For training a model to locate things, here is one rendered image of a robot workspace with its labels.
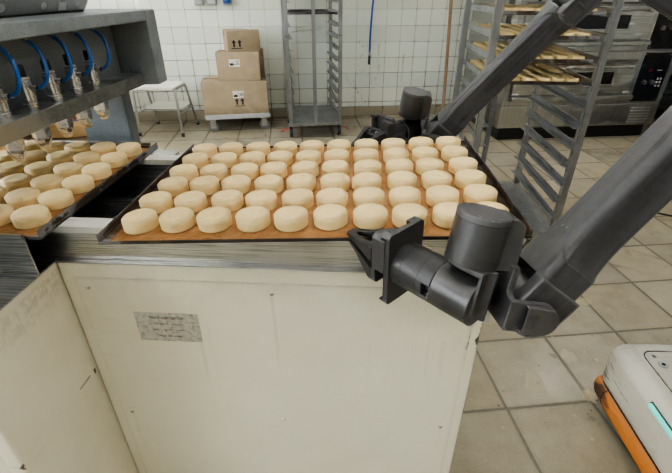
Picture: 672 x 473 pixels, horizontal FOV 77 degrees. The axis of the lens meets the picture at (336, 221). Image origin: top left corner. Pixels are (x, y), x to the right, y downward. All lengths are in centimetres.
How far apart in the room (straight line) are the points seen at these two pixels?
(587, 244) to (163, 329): 65
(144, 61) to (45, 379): 70
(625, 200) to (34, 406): 83
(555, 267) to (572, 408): 125
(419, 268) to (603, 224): 19
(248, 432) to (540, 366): 117
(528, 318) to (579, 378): 135
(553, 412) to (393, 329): 103
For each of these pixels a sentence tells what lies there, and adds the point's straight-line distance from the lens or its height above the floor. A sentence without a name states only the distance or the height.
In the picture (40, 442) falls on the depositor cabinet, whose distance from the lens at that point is 87.
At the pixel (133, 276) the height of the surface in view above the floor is 81.
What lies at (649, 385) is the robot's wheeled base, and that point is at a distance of 150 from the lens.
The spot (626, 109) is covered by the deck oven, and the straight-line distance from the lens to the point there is 474.
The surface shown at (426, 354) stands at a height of 67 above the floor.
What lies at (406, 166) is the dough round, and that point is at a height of 94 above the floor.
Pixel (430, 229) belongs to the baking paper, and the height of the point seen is 93.
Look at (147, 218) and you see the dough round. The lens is 67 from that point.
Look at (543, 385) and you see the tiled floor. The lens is 174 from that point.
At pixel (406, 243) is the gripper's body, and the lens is 52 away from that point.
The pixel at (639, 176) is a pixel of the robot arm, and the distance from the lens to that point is 51.
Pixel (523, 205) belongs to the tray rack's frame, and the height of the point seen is 15.
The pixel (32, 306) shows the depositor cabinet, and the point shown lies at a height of 80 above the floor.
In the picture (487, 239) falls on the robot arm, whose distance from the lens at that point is 44.
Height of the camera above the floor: 122
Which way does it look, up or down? 29 degrees down
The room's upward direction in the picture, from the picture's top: straight up
